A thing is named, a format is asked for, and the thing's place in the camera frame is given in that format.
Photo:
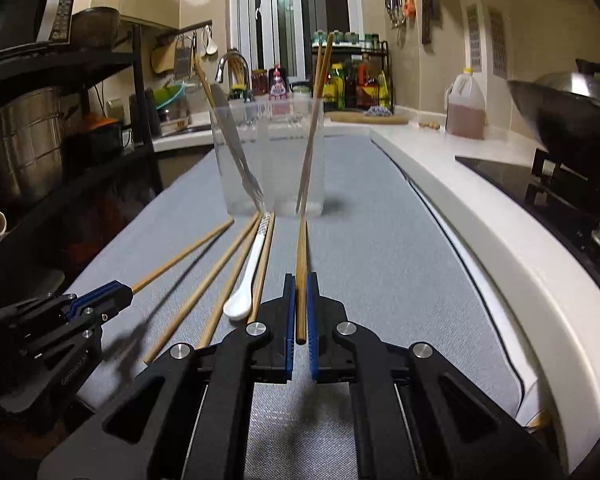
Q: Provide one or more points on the dark brown bowl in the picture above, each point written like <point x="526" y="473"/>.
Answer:
<point x="95" y="27"/>

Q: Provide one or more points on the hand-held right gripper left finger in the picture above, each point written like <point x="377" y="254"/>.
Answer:
<point x="290" y="360"/>

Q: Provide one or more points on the pink dish soap bottle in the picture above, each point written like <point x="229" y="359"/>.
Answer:
<point x="278" y="87"/>

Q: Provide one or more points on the steel wok lid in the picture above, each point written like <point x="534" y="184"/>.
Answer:
<point x="575" y="85"/>

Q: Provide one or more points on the bundle of wooden chopsticks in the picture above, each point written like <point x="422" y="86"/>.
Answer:
<point x="203" y="286"/>

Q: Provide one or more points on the hanging white spoons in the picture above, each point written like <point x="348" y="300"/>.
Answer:
<point x="210" y="45"/>

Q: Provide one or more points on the white lidded jar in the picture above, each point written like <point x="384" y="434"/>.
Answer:
<point x="300" y="91"/>

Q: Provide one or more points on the grey wall vent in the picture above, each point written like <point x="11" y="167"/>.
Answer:
<point x="497" y="42"/>
<point x="474" y="37"/>

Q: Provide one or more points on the clear plastic utensil holder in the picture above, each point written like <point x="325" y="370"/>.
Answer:
<point x="280" y="160"/>

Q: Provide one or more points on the row of condiment bottles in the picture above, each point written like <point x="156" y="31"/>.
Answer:
<point x="360" y="85"/>

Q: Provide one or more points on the round wooden cutting board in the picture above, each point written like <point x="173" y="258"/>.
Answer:
<point x="350" y="118"/>

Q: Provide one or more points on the oil jug with yellow cap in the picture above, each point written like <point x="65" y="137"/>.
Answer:
<point x="465" y="115"/>

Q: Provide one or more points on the black shelving rack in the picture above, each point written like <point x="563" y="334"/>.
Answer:
<point x="55" y="65"/>

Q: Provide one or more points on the hanging cleaver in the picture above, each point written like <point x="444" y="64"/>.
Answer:
<point x="427" y="10"/>

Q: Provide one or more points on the black gas stove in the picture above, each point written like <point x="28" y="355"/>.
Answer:
<point x="530" y="185"/>

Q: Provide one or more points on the steel stockpot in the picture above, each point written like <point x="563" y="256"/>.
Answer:
<point x="25" y="150"/>

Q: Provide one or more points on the row of green lidded jars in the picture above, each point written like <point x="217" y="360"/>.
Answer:
<point x="352" y="38"/>

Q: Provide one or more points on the single wooden chopstick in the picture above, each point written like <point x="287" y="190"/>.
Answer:
<point x="301" y="285"/>

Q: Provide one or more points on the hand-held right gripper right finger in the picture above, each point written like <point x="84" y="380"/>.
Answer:
<point x="314" y="362"/>

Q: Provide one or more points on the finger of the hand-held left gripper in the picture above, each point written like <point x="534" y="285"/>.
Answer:
<point x="115" y="300"/>
<point x="97" y="294"/>

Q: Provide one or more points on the dark metal canister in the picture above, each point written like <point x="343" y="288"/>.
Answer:
<point x="153" y="110"/>

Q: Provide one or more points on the black pot with orange lid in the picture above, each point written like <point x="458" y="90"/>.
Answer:
<point x="95" y="140"/>

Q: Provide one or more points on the window with white frame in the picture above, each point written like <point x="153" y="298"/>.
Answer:
<point x="285" y="20"/>

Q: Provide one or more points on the blue dish cloth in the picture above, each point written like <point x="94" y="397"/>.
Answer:
<point x="377" y="112"/>

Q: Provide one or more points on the hanging metal grater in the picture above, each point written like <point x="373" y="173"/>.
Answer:
<point x="183" y="57"/>

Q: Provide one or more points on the chrome kitchen faucet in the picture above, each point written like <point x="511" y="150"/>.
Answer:
<point x="232" y="60"/>

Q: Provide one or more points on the hanging wooden board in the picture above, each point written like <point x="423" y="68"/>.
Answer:
<point x="162" y="57"/>

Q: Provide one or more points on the red filled glass jar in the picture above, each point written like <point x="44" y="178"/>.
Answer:
<point x="260" y="82"/>

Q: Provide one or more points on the grey textured table mat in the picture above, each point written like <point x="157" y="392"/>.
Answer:
<point x="380" y="260"/>

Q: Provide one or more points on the black wok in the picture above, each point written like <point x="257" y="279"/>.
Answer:
<point x="565" y="130"/>

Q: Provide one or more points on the ginger root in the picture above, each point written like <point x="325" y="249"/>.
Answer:
<point x="429" y="124"/>

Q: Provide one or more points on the green plastic colander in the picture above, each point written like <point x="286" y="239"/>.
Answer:
<point x="170" y="97"/>

